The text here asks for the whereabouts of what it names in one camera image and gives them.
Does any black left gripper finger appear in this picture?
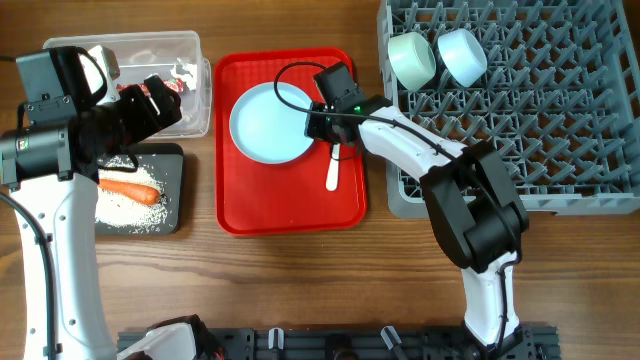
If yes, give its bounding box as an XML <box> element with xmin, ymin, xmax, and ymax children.
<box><xmin>144</xmin><ymin>74</ymin><xmax>164</xmax><ymax>116</ymax></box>
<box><xmin>161</xmin><ymin>86</ymin><xmax>182</xmax><ymax>125</ymax></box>

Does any red snack wrapper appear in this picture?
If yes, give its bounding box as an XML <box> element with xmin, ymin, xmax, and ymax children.
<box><xmin>116</xmin><ymin>78</ymin><xmax>186</xmax><ymax>96</ymax></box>

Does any small white tissue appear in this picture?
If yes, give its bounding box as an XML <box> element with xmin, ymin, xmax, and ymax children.
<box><xmin>170</xmin><ymin>59</ymin><xmax>199</xmax><ymax>90</ymax></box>

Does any white plastic spoon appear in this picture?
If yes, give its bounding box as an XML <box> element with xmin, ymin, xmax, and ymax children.
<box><xmin>325</xmin><ymin>144</ymin><xmax>340</xmax><ymax>191</ymax></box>

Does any light blue plate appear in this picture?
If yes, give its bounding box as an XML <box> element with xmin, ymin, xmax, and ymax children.
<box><xmin>229</xmin><ymin>82</ymin><xmax>314</xmax><ymax>165</ymax></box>

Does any white rice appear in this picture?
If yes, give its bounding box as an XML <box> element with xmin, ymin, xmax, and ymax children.
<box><xmin>94</xmin><ymin>154</ymin><xmax>171</xmax><ymax>234</ymax></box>

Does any orange carrot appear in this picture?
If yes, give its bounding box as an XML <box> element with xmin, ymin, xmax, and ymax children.
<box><xmin>98</xmin><ymin>179</ymin><xmax>164</xmax><ymax>206</ymax></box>

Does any mint green bowl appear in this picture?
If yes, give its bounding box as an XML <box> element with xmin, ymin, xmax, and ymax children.
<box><xmin>387</xmin><ymin>32</ymin><xmax>437</xmax><ymax>91</ymax></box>

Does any light blue rice bowl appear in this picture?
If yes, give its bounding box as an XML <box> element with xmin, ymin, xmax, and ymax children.
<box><xmin>437</xmin><ymin>28</ymin><xmax>488</xmax><ymax>87</ymax></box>

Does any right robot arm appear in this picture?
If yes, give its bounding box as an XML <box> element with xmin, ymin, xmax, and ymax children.
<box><xmin>266</xmin><ymin>62</ymin><xmax>529</xmax><ymax>358</ymax></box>

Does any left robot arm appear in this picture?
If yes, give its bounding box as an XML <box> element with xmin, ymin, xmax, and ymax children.
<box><xmin>1</xmin><ymin>46</ymin><xmax>182</xmax><ymax>359</ymax></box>

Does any black food waste tray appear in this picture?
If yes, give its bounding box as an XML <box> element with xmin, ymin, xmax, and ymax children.
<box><xmin>94</xmin><ymin>142</ymin><xmax>185</xmax><ymax>236</ymax></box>

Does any grey dishwasher rack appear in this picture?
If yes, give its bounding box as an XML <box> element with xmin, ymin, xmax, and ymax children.
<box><xmin>377</xmin><ymin>1</ymin><xmax>639</xmax><ymax>215</ymax></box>

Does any clear plastic bin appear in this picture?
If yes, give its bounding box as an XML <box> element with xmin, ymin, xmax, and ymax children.
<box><xmin>44</xmin><ymin>30</ymin><xmax>212</xmax><ymax>139</ymax></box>

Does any red plastic tray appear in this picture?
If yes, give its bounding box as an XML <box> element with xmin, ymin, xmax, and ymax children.
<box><xmin>213</xmin><ymin>47</ymin><xmax>367</xmax><ymax>236</ymax></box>

